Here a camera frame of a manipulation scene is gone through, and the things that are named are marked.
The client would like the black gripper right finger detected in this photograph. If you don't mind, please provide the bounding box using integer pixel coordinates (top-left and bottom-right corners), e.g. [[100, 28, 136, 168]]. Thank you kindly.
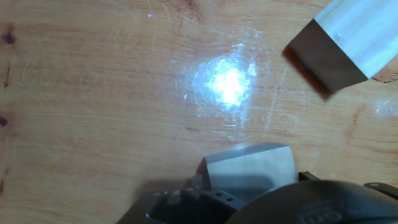
[[297, 170, 398, 200]]

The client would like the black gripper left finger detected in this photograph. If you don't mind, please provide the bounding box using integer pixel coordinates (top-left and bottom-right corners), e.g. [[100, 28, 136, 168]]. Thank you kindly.
[[115, 174, 248, 224]]

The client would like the light wooden cube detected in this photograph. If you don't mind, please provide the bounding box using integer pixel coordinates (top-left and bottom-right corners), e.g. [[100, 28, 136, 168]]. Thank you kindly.
[[195, 142, 299, 200], [282, 0, 398, 101]]

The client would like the glossy brown wooden board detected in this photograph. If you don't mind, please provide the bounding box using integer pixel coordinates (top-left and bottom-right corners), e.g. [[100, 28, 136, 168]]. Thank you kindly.
[[0, 0, 398, 224]]

